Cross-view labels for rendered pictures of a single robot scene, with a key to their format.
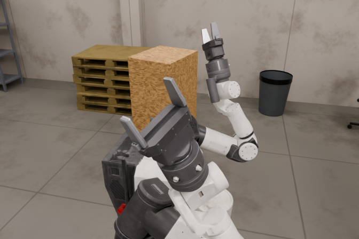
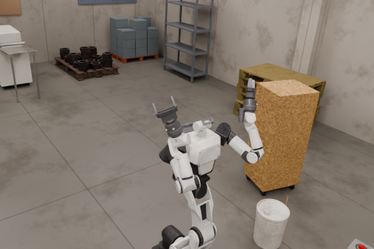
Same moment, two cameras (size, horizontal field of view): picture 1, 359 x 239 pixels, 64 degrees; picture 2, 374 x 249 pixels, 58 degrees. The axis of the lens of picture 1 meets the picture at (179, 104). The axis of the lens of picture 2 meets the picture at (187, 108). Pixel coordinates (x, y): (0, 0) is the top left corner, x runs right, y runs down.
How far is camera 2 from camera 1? 1.43 m
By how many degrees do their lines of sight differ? 34
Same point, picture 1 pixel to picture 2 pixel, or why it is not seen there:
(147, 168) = not seen: hidden behind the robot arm
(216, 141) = (236, 144)
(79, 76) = (241, 86)
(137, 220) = (166, 150)
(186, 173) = (168, 128)
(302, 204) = not seen: outside the picture
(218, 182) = (183, 139)
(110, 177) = not seen: hidden behind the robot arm
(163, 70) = (275, 100)
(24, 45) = (217, 49)
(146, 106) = (259, 124)
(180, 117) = (171, 109)
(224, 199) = (280, 214)
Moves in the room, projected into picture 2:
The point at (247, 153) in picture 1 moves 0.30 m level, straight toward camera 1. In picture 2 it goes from (251, 158) to (216, 172)
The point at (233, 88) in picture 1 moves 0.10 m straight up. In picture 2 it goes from (250, 117) to (252, 103)
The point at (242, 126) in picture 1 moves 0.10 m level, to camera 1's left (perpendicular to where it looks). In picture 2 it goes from (253, 142) to (240, 136)
